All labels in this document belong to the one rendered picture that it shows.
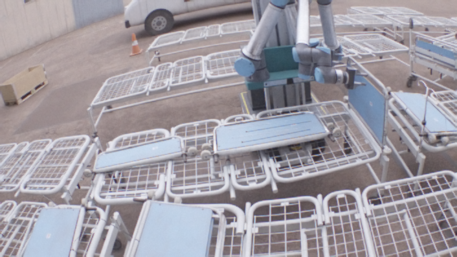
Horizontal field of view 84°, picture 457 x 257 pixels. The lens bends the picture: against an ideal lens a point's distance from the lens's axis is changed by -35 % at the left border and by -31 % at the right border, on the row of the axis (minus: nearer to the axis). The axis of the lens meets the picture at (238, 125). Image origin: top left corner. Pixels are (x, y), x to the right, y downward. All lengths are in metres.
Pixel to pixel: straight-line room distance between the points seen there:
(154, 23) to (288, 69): 6.61
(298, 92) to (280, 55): 0.38
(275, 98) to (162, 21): 6.49
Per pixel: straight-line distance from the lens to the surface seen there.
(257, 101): 3.16
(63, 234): 2.00
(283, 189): 2.73
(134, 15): 9.22
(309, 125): 2.38
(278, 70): 2.88
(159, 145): 2.49
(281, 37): 2.90
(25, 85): 8.01
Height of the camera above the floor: 1.73
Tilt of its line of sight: 28 degrees down
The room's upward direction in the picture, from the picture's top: 8 degrees counter-clockwise
